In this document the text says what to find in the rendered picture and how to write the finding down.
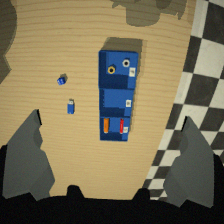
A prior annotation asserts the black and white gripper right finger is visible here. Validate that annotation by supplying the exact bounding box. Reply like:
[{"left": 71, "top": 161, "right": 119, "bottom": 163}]
[{"left": 163, "top": 116, "right": 224, "bottom": 224}]

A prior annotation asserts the blue bin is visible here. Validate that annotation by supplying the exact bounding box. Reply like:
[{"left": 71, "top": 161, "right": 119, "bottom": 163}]
[{"left": 98, "top": 50, "right": 139, "bottom": 142}]

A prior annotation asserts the blue usb stick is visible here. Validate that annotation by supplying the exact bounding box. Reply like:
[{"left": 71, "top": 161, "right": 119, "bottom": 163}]
[{"left": 67, "top": 100, "right": 74, "bottom": 114}]

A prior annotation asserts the brass hex nut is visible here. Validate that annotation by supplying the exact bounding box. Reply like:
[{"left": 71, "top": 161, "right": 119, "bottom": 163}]
[{"left": 108, "top": 66, "right": 115, "bottom": 74}]

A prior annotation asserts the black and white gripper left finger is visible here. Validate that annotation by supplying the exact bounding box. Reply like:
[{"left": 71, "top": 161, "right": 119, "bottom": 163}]
[{"left": 0, "top": 109, "right": 55, "bottom": 224}]

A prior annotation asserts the orange battery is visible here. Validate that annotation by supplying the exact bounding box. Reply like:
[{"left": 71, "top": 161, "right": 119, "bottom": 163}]
[{"left": 104, "top": 118, "right": 109, "bottom": 133}]

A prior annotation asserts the grey hex nut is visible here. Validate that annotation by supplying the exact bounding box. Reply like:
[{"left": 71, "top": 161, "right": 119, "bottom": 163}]
[{"left": 122, "top": 59, "right": 129, "bottom": 67}]

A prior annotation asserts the blue die with white pips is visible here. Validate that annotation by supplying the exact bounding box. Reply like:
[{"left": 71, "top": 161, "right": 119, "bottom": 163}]
[{"left": 57, "top": 77, "right": 66, "bottom": 85}]

